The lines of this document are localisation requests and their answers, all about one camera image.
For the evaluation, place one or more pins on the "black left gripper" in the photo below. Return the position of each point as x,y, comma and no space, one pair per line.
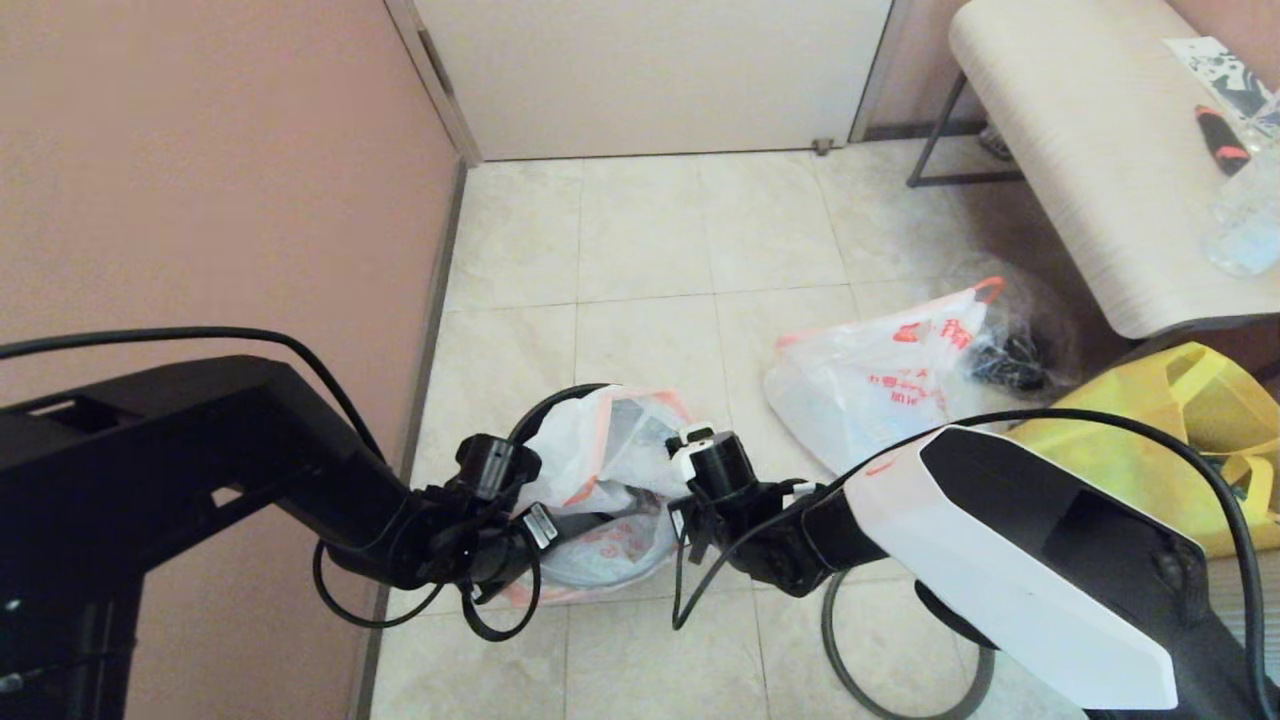
490,545

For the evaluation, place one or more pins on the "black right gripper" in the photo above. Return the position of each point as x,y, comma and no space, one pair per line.
745,525

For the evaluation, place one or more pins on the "white plastic bag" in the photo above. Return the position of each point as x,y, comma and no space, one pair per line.
580,440

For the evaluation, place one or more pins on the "black trash bin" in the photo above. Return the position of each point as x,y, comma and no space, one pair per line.
545,405

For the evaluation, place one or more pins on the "used trash bag red print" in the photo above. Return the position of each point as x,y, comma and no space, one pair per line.
870,380

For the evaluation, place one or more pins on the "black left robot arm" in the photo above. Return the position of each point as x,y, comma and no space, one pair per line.
150,450

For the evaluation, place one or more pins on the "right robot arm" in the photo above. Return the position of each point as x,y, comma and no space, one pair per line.
1000,560

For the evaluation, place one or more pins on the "clear bag with dark items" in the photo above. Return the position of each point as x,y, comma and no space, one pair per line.
1030,345

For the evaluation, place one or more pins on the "yellow tote bag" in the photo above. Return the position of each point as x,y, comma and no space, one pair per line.
1190,375

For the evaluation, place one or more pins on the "white door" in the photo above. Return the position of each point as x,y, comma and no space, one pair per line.
650,80

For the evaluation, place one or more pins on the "grey patterned shoe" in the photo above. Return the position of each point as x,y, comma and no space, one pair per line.
993,143

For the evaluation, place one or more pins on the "light wood-grain bench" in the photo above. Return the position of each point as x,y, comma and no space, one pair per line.
1080,130

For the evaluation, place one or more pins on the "clear plastic bottle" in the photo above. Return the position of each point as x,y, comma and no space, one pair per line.
1245,230

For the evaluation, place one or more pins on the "black orange tool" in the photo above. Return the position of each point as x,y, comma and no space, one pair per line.
1223,142

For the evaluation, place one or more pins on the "black white printed paper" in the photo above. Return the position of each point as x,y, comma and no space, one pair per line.
1215,68

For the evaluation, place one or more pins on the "right wrist camera unit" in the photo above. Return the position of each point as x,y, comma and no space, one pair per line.
720,465

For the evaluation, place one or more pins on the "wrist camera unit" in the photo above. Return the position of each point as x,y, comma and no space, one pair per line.
495,465
720,465

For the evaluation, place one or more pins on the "left wrist camera unit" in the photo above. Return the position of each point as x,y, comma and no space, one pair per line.
495,465

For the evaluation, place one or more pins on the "dark wall baseboard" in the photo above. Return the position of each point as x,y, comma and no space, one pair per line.
445,250
900,131

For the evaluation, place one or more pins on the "black metal bench frame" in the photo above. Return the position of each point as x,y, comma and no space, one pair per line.
960,180

